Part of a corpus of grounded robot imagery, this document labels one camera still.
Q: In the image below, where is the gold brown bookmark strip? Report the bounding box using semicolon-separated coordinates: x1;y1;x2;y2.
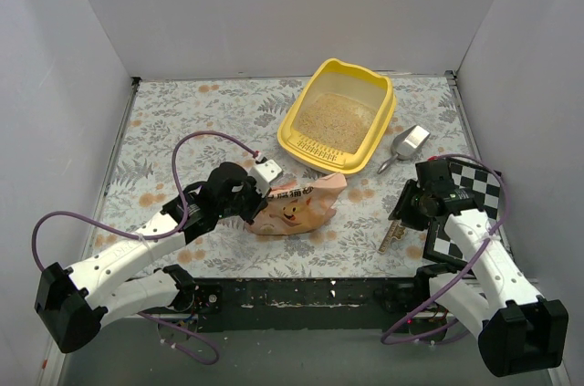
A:
378;221;405;254

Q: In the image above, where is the silver metal scoop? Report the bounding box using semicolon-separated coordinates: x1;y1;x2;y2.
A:
377;125;431;174

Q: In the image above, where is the pink cat litter bag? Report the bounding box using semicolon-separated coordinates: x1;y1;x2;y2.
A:
246;172;347;235

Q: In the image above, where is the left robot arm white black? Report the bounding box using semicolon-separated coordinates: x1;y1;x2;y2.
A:
35;160;282;353

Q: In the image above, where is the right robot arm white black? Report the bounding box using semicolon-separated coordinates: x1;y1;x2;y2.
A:
381;156;568;377

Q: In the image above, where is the yellow plastic litter box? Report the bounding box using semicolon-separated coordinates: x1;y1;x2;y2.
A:
277;58;397;175

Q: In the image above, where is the black white checkerboard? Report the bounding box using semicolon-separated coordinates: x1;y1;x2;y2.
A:
422;154;506;266

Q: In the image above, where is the floral patterned table mat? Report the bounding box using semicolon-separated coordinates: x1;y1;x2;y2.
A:
101;77;469;277

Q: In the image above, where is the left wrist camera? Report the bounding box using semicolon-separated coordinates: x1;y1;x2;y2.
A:
248;155;283;196

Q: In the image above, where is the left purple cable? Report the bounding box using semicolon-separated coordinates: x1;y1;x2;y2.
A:
31;130;266;365

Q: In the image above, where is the purple cable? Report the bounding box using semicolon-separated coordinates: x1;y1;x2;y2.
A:
31;130;266;365
381;153;506;347

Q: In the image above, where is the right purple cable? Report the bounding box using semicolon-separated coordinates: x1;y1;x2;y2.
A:
381;153;506;347

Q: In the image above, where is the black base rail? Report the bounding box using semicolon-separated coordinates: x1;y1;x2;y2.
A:
141;276;470;333

